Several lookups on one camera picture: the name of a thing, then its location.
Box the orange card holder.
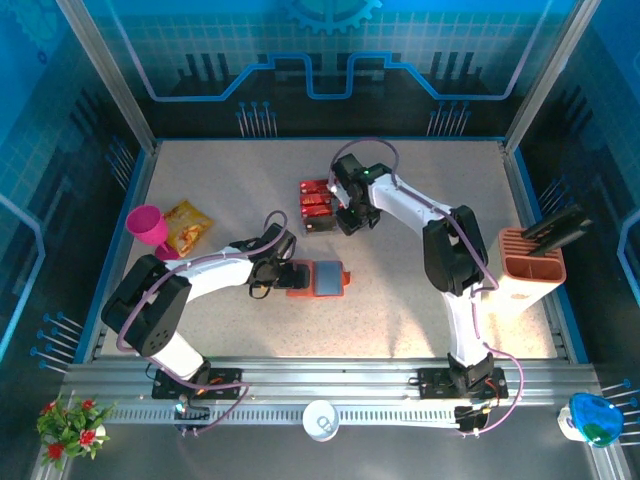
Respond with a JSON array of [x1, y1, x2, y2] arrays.
[[284, 258, 352, 300]]

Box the pink plastic goblet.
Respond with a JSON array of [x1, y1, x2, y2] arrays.
[[125, 203, 184, 261]]

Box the yellow snack bag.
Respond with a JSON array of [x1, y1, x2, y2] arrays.
[[162, 198, 215, 257]]

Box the white round tin can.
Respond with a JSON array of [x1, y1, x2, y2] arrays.
[[302, 399, 342, 444]]

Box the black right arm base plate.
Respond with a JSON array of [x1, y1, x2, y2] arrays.
[[417, 367, 509, 401]]

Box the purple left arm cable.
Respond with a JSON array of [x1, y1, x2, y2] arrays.
[[115, 209, 251, 436]]

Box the artificial plant with red flowers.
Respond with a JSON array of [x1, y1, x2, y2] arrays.
[[35, 394, 117, 471]]

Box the black credit card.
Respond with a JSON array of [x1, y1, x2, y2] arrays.
[[304, 213, 336, 234]]

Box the red packets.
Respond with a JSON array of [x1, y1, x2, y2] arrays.
[[297, 178, 342, 239]]

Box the orange and white knife block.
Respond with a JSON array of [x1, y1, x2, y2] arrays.
[[482, 227, 568, 326]]

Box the aluminium mounting rail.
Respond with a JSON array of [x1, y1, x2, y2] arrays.
[[59, 357, 601, 426]]

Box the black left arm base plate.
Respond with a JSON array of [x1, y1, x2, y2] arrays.
[[152, 367, 245, 401]]

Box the slotted white cable duct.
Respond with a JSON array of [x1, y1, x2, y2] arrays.
[[107, 405, 464, 427]]

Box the aluminium frame post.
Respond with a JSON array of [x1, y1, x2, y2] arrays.
[[502, 0, 604, 154], [53, 0, 161, 154]]

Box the white jar with blue lid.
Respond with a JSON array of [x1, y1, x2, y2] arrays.
[[557, 392, 626, 449]]

